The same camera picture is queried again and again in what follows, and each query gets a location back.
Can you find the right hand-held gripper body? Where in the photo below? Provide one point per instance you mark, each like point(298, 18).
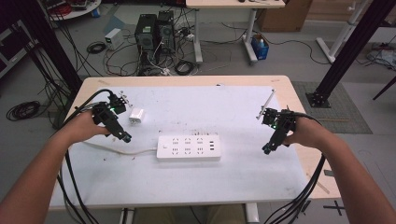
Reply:
point(280, 118)

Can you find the white table mat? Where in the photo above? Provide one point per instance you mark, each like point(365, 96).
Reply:
point(202, 183)

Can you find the small white device box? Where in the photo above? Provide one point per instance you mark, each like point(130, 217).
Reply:
point(113, 39)

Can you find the cardboard box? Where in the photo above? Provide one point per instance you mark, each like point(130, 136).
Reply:
point(285, 15)

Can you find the black metal stand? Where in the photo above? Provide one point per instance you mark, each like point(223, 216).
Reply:
point(49, 40)
point(351, 49)

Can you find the white charger plug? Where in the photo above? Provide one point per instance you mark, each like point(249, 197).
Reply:
point(137, 115)

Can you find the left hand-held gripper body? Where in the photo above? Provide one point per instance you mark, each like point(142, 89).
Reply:
point(107, 112)

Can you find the white metal stand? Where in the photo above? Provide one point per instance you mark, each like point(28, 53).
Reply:
point(339, 37)

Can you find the round white table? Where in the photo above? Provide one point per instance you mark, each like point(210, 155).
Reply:
point(77, 9)

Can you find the white-legged wooden desk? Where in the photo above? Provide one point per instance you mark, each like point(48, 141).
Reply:
point(233, 3)

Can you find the person's right hand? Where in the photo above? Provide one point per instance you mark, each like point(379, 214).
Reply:
point(308, 132)

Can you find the person's left hand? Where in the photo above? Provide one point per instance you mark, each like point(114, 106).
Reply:
point(82, 127)

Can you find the black computer tower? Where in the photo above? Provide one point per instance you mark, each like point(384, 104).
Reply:
point(166, 32)
point(145, 34)

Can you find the grey floor mat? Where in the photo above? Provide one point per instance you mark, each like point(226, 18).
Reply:
point(342, 112)

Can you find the white power strip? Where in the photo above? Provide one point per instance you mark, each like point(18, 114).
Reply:
point(188, 147)

